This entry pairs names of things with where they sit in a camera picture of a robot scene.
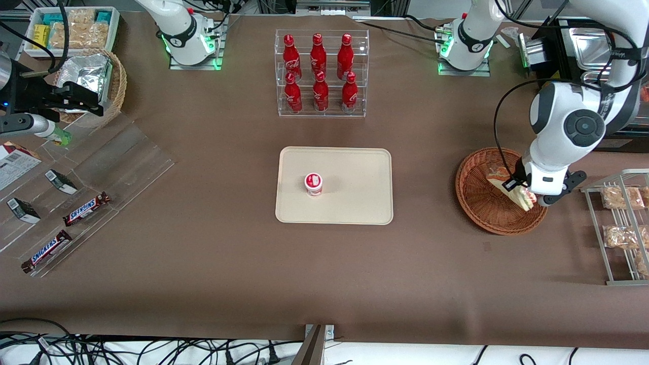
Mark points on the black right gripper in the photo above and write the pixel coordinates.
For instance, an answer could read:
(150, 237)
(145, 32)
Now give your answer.
(30, 94)

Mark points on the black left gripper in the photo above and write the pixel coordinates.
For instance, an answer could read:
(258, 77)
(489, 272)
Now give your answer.
(520, 175)

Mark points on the triangle sandwich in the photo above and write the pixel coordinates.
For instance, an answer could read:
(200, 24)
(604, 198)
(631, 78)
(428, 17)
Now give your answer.
(522, 198)

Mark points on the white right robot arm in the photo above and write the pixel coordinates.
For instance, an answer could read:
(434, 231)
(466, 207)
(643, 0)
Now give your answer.
(180, 30)

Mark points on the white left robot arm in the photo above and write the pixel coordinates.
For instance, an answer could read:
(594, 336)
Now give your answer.
(563, 116)

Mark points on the brown wicker basket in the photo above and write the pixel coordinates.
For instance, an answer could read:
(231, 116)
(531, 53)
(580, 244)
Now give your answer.
(476, 197)

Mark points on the light wicker basket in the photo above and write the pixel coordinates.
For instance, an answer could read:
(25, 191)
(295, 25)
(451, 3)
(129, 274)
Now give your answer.
(119, 86)

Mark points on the small steel tray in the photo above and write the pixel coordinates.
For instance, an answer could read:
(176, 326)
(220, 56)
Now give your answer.
(593, 77)

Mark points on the large steel tray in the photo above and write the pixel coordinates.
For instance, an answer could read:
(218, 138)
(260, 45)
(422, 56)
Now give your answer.
(588, 50)

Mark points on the beige plastic tray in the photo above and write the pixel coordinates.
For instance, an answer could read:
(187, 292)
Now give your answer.
(355, 192)

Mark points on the silver foil bag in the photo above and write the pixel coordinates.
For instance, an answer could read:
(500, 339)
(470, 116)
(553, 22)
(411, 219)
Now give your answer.
(86, 71)

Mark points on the clear bag of crackers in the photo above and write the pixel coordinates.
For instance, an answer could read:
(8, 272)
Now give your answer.
(78, 36)
(81, 16)

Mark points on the clear acrylic stepped display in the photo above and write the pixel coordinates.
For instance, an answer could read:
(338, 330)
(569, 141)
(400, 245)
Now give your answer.
(127, 157)

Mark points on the yellow snack packet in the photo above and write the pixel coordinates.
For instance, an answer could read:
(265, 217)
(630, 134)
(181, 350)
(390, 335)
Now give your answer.
(41, 36)

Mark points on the white plastic bin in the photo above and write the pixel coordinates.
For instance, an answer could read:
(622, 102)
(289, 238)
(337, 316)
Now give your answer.
(115, 30)

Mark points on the small black white box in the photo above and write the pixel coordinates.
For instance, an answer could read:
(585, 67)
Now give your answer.
(23, 211)
(61, 182)

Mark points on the teal snack packet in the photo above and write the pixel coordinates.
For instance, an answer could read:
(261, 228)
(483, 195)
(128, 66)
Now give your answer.
(103, 16)
(51, 19)

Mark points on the red white printed carton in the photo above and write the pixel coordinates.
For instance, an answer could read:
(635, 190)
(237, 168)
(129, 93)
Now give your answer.
(15, 167)

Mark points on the snickers chocolate bar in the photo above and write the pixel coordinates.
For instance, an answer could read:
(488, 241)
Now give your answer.
(46, 252)
(86, 209)

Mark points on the clear bag of fried snacks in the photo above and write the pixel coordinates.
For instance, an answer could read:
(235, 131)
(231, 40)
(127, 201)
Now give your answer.
(621, 197)
(643, 264)
(621, 236)

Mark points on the small steel box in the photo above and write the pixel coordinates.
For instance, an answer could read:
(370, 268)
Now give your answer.
(532, 50)

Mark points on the crumpled clear plastic wrapper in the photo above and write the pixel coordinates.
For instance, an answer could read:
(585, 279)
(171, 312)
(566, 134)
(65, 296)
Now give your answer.
(512, 33)

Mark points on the red cola bottle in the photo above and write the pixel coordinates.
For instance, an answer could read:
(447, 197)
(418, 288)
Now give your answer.
(291, 56)
(292, 96)
(345, 55)
(320, 95)
(350, 96)
(318, 53)

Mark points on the red white yogurt cup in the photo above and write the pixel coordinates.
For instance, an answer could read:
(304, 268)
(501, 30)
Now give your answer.
(314, 183)

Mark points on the clear acrylic bottle rack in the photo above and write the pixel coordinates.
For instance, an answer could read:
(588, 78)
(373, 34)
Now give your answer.
(324, 114)

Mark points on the brown table cover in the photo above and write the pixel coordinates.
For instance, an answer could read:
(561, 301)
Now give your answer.
(228, 263)

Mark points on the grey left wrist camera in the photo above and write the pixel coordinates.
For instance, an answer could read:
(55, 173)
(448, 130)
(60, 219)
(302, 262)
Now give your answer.
(570, 182)

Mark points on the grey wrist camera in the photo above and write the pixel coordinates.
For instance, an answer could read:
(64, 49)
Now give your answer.
(25, 124)
(570, 182)

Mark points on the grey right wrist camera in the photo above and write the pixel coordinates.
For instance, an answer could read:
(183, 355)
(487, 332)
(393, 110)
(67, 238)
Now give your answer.
(25, 124)

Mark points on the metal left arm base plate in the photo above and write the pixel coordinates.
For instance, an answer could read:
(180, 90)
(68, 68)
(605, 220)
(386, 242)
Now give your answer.
(464, 72)

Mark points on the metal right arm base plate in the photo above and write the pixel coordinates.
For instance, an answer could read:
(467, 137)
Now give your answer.
(215, 56)

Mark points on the silver mounting bracket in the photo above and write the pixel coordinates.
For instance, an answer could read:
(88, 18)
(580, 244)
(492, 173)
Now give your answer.
(329, 332)

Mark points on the aluminium frame rail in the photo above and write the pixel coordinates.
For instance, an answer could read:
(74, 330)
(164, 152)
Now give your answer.
(332, 6)

